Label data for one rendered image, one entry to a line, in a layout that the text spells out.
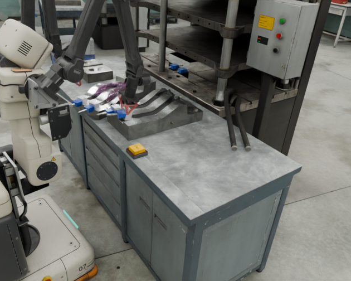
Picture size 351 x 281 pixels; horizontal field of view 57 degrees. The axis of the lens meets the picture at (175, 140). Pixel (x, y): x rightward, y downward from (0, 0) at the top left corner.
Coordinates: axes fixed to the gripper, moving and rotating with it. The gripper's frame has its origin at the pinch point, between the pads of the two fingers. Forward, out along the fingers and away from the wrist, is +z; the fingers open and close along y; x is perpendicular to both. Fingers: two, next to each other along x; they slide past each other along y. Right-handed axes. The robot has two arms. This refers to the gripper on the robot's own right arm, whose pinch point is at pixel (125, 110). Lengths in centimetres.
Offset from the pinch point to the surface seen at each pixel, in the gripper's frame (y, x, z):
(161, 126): -9.0, -19.5, 5.9
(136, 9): 123, -72, -20
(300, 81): -1, -152, -17
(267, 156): -57, -52, -4
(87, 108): 24.5, 8.5, 12.9
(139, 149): -23.7, 3.3, 7.1
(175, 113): -8.1, -27.4, -1.2
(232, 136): -37, -44, -4
